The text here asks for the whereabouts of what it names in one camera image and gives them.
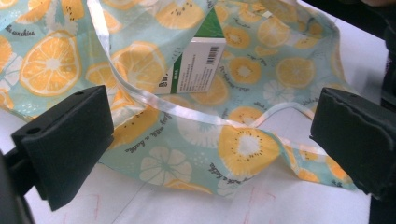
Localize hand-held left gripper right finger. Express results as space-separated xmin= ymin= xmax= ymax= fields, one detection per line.
xmin=309 ymin=87 xmax=396 ymax=202

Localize fruit print cloth bag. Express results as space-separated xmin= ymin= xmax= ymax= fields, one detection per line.
xmin=0 ymin=0 xmax=359 ymax=200

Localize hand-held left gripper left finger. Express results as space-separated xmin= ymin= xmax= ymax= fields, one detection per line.
xmin=11 ymin=85 xmax=115 ymax=212

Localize white and green carton box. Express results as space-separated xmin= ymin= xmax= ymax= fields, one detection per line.
xmin=153 ymin=7 xmax=228 ymax=95

